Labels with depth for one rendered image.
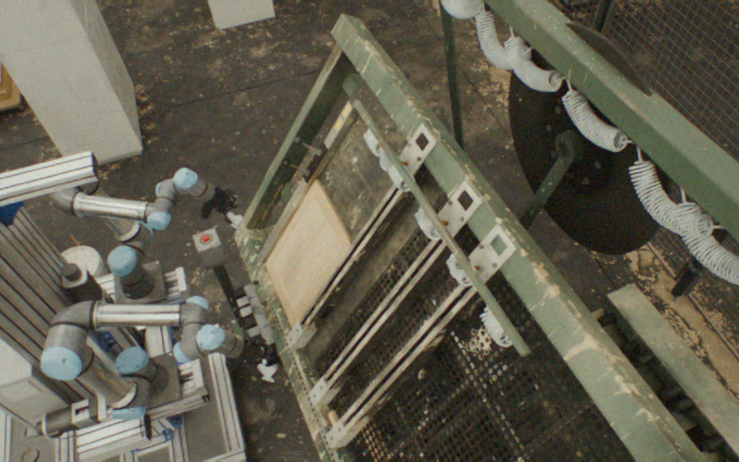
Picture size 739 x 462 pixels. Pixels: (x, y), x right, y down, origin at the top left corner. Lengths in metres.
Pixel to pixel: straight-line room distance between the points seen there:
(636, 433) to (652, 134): 0.76
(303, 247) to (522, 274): 1.25
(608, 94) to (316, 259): 1.39
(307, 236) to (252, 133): 2.38
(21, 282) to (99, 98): 2.64
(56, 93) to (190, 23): 2.08
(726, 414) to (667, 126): 0.74
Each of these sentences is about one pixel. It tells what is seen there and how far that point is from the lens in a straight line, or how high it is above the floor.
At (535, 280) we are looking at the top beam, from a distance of 1.68.
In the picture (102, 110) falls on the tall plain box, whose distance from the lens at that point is 4.74.
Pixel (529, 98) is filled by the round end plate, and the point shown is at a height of 1.85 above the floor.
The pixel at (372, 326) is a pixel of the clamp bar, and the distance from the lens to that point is 2.23.
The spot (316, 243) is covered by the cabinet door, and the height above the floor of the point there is 1.21.
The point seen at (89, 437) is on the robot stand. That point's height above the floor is 0.96.
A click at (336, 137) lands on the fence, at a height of 1.55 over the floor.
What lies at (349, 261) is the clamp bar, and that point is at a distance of 2.30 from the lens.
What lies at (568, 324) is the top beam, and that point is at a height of 1.90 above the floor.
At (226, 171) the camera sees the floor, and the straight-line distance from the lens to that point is 4.67.
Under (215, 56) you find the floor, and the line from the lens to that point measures 5.83.
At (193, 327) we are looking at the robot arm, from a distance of 2.04.
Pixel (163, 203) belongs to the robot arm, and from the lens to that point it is 2.34.
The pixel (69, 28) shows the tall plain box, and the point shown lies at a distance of 4.38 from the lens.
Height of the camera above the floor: 3.28
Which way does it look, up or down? 53 degrees down
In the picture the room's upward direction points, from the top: 4 degrees counter-clockwise
